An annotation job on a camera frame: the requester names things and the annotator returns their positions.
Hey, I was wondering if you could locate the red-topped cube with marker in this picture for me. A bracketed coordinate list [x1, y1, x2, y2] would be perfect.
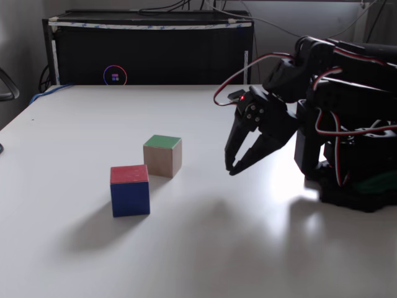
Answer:
[110, 164, 151, 218]

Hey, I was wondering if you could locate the black chair armrest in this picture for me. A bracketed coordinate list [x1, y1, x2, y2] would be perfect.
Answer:
[0, 66, 20, 102]

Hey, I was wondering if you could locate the black cable bundle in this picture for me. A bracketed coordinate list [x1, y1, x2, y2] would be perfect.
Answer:
[37, 63, 52, 91]

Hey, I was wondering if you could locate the green table clamp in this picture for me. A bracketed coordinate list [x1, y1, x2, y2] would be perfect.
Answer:
[355, 173, 397, 194]

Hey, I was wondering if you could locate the green-topped wooden cube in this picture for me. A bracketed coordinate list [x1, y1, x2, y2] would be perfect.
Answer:
[143, 134, 183, 179]

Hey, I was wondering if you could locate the red white servo cable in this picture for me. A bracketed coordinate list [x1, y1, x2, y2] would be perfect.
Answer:
[314, 107, 352, 187]
[213, 53, 297, 106]

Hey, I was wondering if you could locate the blue cable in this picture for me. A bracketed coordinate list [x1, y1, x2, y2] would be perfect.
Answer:
[30, 82, 75, 105]

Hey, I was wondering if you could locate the black computer case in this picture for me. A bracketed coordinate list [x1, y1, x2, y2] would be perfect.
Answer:
[42, 10, 256, 86]

